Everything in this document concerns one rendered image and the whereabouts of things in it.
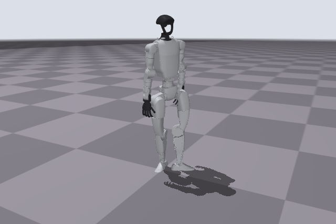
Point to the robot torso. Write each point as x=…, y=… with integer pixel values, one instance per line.
x=166, y=65

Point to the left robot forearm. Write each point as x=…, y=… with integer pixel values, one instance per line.
x=181, y=79

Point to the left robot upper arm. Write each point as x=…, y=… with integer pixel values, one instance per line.
x=182, y=65

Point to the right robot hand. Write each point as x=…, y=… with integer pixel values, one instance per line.
x=146, y=108

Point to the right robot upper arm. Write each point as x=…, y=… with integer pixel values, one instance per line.
x=150, y=50

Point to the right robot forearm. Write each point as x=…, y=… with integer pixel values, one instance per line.
x=147, y=86

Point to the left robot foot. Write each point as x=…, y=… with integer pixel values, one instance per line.
x=183, y=167

